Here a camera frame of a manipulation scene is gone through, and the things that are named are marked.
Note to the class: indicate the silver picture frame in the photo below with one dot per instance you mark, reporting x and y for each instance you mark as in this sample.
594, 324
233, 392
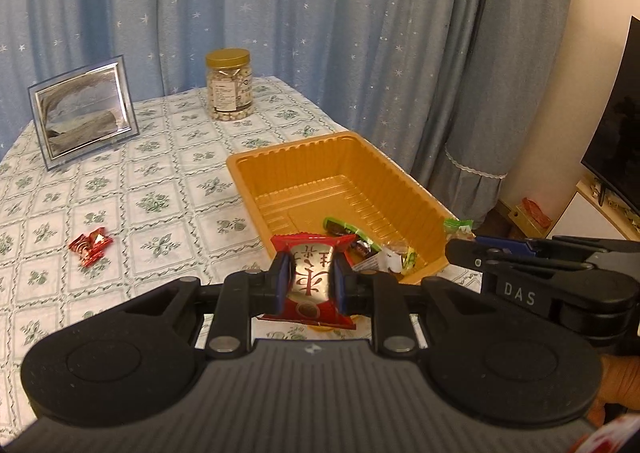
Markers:
80, 108

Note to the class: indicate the blue star curtain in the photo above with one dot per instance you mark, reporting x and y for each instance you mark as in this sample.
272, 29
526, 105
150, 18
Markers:
300, 8

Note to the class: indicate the yellow snack packet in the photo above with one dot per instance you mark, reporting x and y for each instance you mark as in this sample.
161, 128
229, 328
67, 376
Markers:
410, 259

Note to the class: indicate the red and gold snack packet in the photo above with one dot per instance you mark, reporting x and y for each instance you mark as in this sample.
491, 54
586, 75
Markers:
310, 278

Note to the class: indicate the person's right hand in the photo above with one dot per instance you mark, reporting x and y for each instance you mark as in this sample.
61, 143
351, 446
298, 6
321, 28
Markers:
622, 380

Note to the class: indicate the red swirl snack packet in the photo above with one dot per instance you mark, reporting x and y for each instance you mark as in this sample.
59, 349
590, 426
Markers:
90, 248

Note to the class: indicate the green patterned tablecloth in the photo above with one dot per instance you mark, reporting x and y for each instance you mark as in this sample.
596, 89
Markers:
150, 173

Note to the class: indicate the clear jar of nuts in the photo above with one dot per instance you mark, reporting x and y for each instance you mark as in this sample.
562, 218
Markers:
227, 88

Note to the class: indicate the blue lace-trimmed curtain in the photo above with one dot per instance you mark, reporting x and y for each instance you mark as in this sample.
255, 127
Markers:
500, 83

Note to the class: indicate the person's red white clothing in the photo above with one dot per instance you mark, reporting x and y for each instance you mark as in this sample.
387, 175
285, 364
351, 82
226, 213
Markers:
605, 443

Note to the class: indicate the green and brown snack packet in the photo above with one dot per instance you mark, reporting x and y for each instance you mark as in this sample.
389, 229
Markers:
345, 228

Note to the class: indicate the green and beige snack packet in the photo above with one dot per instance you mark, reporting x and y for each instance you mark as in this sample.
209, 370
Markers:
457, 224

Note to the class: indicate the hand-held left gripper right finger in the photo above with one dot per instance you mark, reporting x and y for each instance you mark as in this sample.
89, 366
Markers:
340, 283

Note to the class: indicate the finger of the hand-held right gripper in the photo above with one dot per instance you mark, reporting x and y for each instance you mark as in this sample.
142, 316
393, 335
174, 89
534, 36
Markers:
505, 245
465, 255

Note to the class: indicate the black television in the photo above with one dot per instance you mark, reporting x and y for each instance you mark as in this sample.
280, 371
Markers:
620, 133

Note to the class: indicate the white television stand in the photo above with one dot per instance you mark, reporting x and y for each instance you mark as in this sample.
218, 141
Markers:
585, 218

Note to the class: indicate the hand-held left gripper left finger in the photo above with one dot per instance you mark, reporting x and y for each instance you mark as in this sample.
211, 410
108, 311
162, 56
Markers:
282, 278

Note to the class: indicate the orange plastic tray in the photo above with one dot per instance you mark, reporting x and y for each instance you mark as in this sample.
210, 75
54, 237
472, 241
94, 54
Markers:
310, 183

